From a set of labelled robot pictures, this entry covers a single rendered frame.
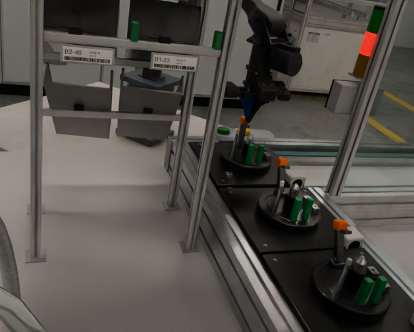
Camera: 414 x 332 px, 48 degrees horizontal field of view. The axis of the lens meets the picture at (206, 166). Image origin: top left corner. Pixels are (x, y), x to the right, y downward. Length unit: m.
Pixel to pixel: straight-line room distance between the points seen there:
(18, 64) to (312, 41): 3.05
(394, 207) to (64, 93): 0.90
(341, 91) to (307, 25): 4.17
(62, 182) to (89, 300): 0.43
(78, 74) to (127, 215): 3.14
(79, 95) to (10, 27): 3.15
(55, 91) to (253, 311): 0.57
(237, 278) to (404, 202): 0.64
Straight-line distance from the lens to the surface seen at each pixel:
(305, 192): 1.17
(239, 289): 0.89
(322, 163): 1.49
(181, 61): 0.84
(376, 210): 1.33
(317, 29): 5.36
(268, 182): 1.16
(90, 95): 0.98
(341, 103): 1.13
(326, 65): 5.54
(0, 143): 1.46
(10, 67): 4.20
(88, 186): 1.24
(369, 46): 1.12
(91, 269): 0.97
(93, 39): 0.81
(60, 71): 4.19
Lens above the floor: 1.49
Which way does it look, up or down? 26 degrees down
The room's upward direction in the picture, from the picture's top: 11 degrees clockwise
